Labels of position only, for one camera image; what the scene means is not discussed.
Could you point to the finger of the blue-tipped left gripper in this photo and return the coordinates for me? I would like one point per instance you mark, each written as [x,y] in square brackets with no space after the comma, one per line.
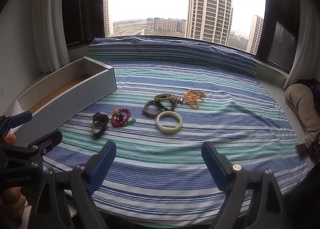
[20,119]

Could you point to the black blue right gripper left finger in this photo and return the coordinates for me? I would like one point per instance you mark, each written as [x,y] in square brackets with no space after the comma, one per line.
[51,209]

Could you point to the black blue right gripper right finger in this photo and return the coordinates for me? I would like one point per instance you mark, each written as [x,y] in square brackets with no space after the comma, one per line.
[253,200]

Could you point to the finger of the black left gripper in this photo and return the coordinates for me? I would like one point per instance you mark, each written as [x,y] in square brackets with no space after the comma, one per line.
[47,143]

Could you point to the black smartwatch band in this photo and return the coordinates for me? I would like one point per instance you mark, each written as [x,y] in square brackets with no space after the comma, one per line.
[99,124]

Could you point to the pale jade bangle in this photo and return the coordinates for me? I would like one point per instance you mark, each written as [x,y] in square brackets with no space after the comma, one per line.
[169,122]

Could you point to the person's left hand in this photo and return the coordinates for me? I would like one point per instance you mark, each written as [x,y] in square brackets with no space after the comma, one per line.
[12,178]

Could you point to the long white cardboard box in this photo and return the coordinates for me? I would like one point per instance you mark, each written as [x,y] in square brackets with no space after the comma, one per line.
[60,96]

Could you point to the dark phone at bed edge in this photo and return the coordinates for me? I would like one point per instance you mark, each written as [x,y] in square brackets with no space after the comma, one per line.
[302,151]

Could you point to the striped blue green bedsheet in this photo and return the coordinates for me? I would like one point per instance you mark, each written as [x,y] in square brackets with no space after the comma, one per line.
[161,180]

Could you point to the white left curtain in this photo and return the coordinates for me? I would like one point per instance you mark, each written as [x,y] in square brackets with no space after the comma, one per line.
[49,37]

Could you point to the white curtain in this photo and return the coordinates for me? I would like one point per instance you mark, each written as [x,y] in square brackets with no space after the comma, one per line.
[306,62]
[49,37]

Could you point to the white right curtain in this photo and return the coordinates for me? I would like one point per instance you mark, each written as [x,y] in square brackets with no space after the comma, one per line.
[306,62]

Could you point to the striped blue pillow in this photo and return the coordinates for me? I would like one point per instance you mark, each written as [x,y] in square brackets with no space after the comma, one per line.
[172,50]

